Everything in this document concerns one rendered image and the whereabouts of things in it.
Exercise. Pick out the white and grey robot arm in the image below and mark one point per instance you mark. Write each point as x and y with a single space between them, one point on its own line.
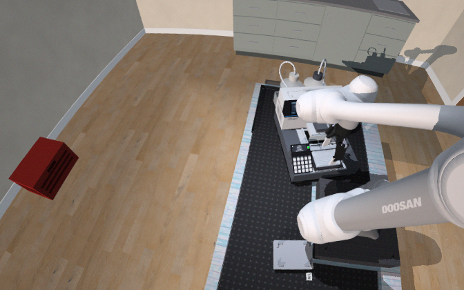
410 201

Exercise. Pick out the white bottle with dark grey cap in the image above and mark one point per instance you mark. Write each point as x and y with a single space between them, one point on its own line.
316 80

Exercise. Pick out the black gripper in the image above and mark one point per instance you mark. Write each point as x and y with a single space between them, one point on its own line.
341 135

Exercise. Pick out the white microplate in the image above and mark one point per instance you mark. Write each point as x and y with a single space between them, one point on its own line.
323 158

